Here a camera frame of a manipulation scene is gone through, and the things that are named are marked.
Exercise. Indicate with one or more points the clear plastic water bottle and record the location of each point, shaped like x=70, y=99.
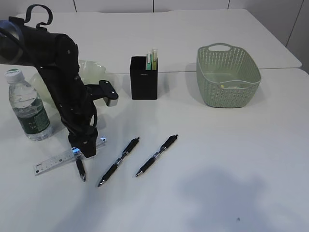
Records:
x=28, y=106

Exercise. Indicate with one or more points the black pen under ruler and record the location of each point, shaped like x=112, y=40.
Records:
x=81, y=169

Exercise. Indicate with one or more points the black square pen holder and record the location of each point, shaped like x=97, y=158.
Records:
x=144, y=83

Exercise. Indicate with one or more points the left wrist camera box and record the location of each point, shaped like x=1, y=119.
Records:
x=103, y=90

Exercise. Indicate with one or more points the mint green pen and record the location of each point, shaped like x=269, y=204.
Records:
x=148, y=60

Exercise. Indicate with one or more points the black gel pen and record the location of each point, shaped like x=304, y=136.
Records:
x=114, y=167
x=157, y=154

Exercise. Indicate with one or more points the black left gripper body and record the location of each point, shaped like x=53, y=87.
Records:
x=79, y=116

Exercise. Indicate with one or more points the clear plastic ruler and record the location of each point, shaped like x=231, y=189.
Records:
x=57, y=161

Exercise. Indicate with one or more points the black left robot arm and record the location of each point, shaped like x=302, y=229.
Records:
x=55, y=56

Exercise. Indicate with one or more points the black gel pen middle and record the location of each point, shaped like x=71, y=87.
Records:
x=114, y=167

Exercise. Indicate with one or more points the yellow utility knife pen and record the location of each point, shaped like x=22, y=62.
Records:
x=154, y=59

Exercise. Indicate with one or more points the grey-green woven plastic basket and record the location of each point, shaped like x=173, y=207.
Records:
x=220, y=63

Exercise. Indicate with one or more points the pale green glass plate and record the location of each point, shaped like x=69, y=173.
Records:
x=89, y=71

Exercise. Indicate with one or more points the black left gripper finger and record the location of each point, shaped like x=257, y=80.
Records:
x=88, y=146
x=74, y=141

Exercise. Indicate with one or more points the yellow packaging paper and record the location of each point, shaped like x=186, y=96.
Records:
x=234, y=86

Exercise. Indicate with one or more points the black gel pen right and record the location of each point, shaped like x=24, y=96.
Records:
x=157, y=154

